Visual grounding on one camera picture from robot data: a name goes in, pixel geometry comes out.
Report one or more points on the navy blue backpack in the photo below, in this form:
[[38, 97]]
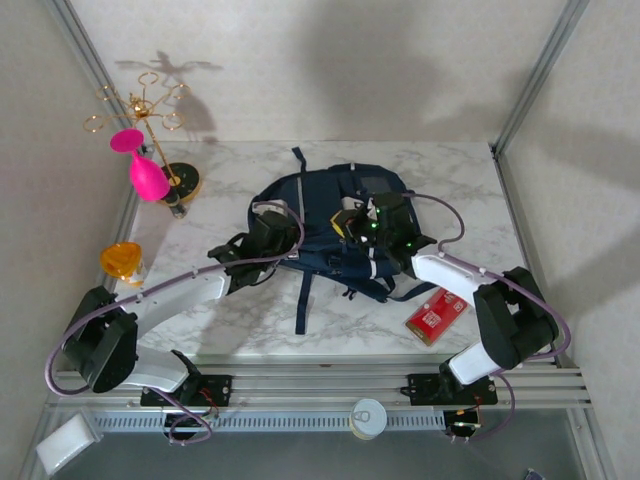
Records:
[[320, 200]]

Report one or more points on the red box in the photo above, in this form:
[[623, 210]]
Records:
[[432, 320]]

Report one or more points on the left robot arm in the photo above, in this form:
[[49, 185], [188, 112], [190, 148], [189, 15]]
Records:
[[190, 295]]

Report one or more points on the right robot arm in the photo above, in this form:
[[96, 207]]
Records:
[[440, 270]]

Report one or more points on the small glass jar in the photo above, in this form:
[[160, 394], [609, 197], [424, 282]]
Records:
[[178, 210]]

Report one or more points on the pink goblet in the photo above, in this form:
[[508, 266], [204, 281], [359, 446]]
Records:
[[147, 180]]

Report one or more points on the orange lidded cup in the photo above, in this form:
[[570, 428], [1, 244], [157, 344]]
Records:
[[120, 257]]

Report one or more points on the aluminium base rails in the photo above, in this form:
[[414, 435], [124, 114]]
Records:
[[320, 385]]

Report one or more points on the tin can with pull tab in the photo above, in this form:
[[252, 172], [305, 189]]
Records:
[[368, 417]]

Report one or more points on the white foam block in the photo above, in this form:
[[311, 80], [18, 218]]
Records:
[[65, 442]]

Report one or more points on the aluminium side rail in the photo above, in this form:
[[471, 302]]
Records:
[[127, 220], [519, 225]]

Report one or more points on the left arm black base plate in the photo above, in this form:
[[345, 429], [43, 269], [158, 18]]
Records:
[[220, 389]]

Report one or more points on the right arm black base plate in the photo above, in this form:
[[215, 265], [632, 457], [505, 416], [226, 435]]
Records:
[[422, 389]]

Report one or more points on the aluminium frame post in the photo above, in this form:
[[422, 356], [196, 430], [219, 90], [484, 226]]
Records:
[[85, 55], [540, 65]]

